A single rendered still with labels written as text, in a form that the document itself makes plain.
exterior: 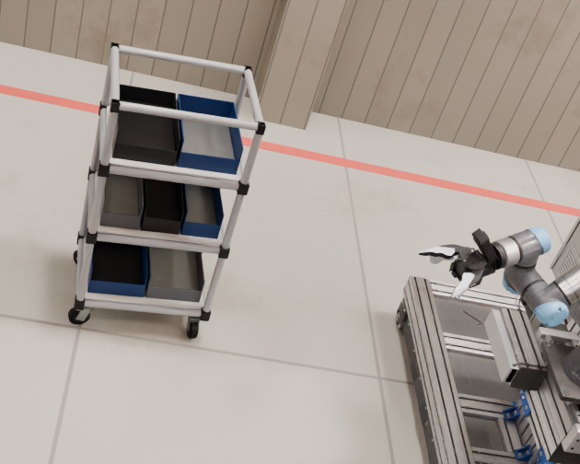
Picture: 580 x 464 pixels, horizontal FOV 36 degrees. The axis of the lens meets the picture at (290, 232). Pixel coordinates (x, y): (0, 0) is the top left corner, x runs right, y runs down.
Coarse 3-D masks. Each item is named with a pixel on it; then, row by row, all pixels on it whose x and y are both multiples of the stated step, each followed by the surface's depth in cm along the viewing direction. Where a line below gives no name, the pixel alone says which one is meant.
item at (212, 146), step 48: (144, 96) 315; (192, 96) 318; (240, 96) 324; (96, 144) 327; (144, 144) 296; (192, 144) 308; (240, 144) 303; (96, 192) 296; (144, 192) 318; (192, 192) 336; (240, 192) 304; (96, 240) 308; (144, 240) 313; (192, 240) 318; (96, 288) 329; (144, 288) 333; (192, 288) 340; (192, 336) 343
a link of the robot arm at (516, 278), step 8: (536, 264) 236; (504, 272) 242; (512, 272) 237; (520, 272) 235; (528, 272) 235; (536, 272) 236; (504, 280) 242; (512, 280) 238; (520, 280) 235; (528, 280) 233; (512, 288) 240; (520, 288) 235
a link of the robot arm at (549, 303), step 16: (576, 272) 229; (528, 288) 232; (544, 288) 231; (560, 288) 228; (576, 288) 227; (528, 304) 232; (544, 304) 228; (560, 304) 227; (544, 320) 228; (560, 320) 229
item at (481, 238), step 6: (480, 228) 220; (474, 234) 220; (480, 234) 219; (486, 234) 219; (474, 240) 221; (480, 240) 218; (486, 240) 218; (480, 246) 221; (486, 246) 220; (492, 246) 221; (486, 252) 222; (492, 252) 223; (486, 258) 226; (492, 258) 226
